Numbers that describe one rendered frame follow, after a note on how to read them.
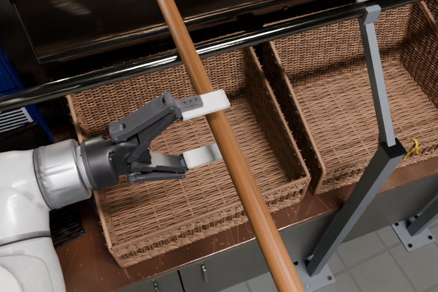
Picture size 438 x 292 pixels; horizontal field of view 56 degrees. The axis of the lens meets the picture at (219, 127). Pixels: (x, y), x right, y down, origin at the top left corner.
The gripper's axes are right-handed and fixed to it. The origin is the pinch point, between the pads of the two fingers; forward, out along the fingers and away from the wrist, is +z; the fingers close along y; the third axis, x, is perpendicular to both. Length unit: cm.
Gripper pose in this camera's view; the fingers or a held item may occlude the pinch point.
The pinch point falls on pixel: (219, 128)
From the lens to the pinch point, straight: 63.4
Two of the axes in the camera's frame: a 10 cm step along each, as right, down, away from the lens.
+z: 9.4, -2.8, 1.9
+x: 3.4, 7.8, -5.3
